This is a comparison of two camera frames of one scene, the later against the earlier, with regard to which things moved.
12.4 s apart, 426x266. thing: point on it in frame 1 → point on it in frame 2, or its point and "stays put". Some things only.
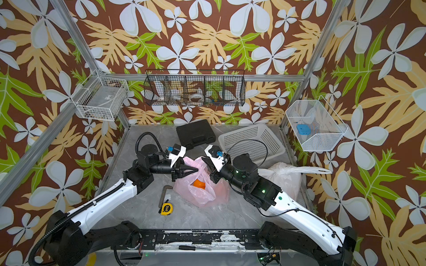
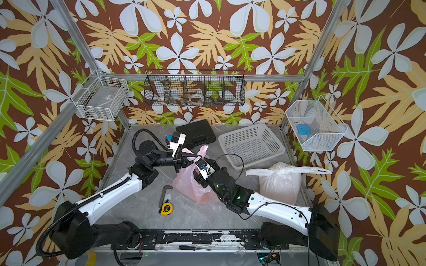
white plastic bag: (287, 178) stays put
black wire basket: (224, 87) stays put
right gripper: (217, 175) → (199, 179)
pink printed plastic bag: (198, 188) stays put
